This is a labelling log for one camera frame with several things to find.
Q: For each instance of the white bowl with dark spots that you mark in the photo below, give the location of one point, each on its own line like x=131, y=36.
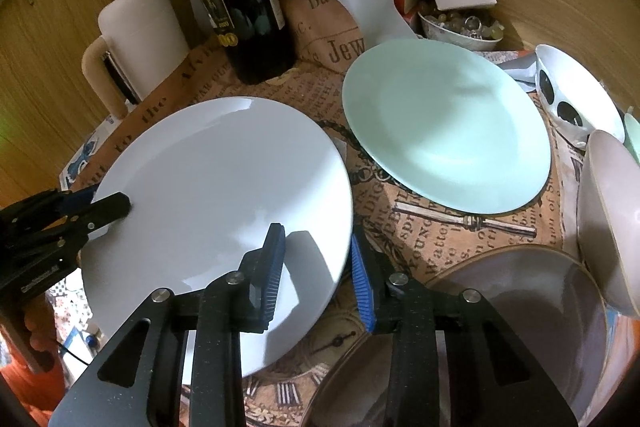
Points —
x=573, y=98

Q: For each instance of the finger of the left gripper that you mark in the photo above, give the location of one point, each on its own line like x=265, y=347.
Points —
x=107, y=210

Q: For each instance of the small bowl of trinkets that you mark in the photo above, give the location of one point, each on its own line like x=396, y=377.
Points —
x=469, y=31

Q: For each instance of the vintage newspaper print mat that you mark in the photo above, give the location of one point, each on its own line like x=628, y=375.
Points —
x=409, y=228

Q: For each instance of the mint green plate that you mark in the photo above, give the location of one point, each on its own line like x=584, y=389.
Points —
x=449, y=125

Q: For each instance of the stitch cartoon sticker card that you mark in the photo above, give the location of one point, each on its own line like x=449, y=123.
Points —
x=80, y=159

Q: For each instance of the white plate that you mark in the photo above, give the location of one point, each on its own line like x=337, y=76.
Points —
x=204, y=185

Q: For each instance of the dark purple plate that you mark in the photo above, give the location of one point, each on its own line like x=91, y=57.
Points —
x=548, y=299

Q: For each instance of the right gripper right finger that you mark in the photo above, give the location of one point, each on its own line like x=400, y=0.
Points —
x=493, y=379

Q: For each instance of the pinkish grey bowl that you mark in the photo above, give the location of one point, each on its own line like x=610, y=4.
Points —
x=608, y=221

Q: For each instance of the mint green bowl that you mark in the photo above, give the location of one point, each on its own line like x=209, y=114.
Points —
x=632, y=140

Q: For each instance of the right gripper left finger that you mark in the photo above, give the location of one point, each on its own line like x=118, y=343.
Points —
x=136, y=379

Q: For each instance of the left hand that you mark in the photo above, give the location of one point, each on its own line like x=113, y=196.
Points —
x=39, y=320

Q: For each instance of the pink mug with handle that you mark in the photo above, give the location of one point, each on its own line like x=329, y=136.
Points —
x=147, y=43

